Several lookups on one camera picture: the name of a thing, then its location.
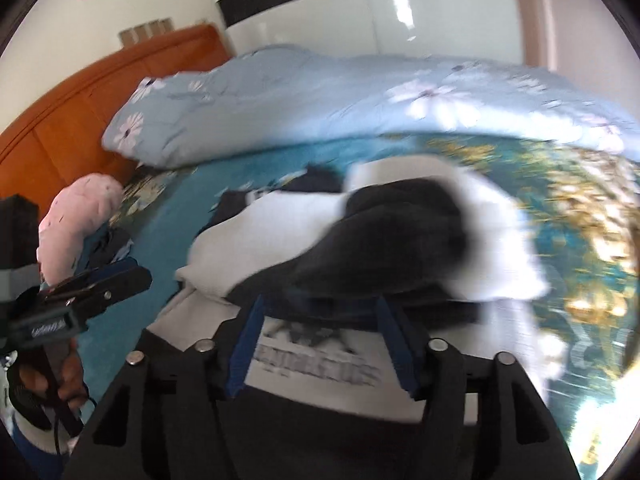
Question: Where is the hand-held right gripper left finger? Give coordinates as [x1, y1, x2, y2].
[60, 294, 266, 480]

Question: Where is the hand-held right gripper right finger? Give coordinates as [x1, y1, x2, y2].
[376, 295, 583, 480]

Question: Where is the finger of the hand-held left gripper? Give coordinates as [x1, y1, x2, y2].
[45, 266, 153, 313]
[75, 258, 138, 281]

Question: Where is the dark grey and white sweatshirt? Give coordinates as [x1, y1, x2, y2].
[145, 157, 551, 480]

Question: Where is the person's left forearm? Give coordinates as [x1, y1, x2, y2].
[7, 410, 81, 480]

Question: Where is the person's left hand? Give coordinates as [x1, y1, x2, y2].
[5, 337, 91, 431]

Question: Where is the folded dark garment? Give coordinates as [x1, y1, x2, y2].
[82, 225, 136, 271]

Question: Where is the pink pillow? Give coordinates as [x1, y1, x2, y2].
[37, 172, 125, 286]

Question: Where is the wooden headboard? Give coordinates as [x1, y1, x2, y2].
[0, 25, 236, 221]

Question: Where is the blue floral quilt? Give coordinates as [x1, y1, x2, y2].
[101, 44, 640, 168]

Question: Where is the white wardrobe with black stripe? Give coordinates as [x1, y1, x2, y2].
[200, 0, 526, 61]

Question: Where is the pale door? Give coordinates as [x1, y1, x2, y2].
[502, 0, 566, 73]

